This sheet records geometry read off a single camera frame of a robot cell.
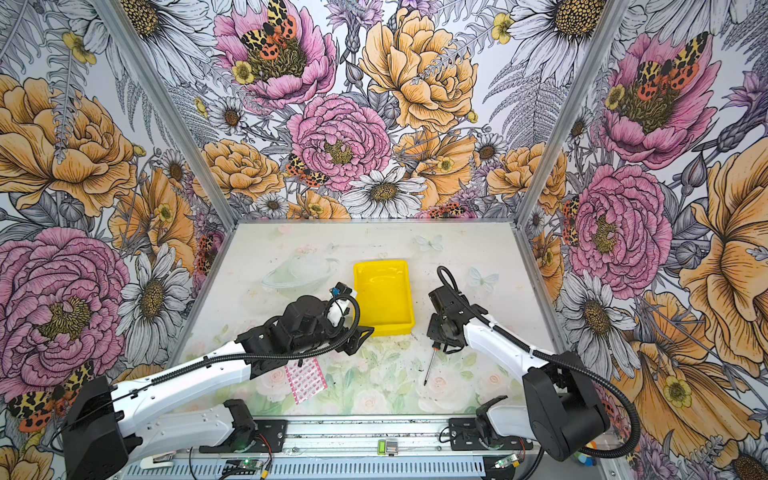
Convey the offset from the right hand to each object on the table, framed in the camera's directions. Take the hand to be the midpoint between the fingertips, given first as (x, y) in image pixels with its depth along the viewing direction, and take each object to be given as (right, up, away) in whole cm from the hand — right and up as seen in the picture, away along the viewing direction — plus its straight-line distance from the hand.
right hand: (438, 342), depth 87 cm
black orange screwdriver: (-1, -1, 0) cm, 1 cm away
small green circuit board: (+13, -24, -15) cm, 31 cm away
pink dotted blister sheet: (-37, -9, -4) cm, 38 cm away
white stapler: (-66, -22, -17) cm, 72 cm away
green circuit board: (-46, -24, -16) cm, 54 cm away
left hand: (-22, +7, -10) cm, 25 cm away
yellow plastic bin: (-16, +13, +16) cm, 27 cm away
